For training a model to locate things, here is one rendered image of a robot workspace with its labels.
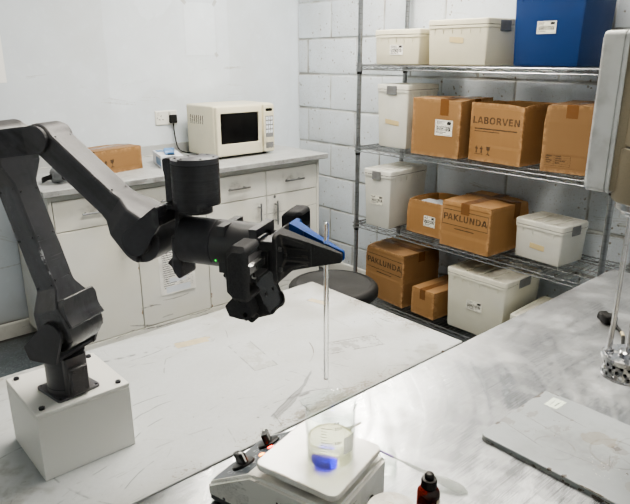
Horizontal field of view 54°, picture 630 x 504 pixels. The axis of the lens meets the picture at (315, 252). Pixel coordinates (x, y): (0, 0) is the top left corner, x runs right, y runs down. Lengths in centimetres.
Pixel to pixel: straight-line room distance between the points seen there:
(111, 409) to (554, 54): 236
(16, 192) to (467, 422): 76
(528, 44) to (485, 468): 224
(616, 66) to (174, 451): 81
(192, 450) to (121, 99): 294
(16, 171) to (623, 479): 92
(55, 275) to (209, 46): 321
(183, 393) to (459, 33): 230
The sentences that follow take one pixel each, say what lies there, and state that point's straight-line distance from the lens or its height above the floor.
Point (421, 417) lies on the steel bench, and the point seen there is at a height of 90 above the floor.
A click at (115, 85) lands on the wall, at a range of 373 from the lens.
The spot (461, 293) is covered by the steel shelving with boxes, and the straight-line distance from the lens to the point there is 319.
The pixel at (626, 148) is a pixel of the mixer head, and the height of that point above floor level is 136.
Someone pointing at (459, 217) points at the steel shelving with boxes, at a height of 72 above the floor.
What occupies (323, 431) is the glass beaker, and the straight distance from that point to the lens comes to 76.
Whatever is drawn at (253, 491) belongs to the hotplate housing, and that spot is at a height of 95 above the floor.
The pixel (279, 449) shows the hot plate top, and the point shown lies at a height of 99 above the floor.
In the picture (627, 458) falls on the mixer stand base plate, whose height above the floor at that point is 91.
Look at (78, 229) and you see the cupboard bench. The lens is 312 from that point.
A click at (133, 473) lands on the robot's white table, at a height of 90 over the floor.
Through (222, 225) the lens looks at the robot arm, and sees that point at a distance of 72.
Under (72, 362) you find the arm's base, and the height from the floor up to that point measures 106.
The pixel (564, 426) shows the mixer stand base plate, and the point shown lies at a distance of 109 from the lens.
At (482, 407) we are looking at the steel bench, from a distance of 112.
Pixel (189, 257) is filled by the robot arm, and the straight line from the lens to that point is 75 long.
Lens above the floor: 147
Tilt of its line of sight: 18 degrees down
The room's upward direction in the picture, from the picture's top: straight up
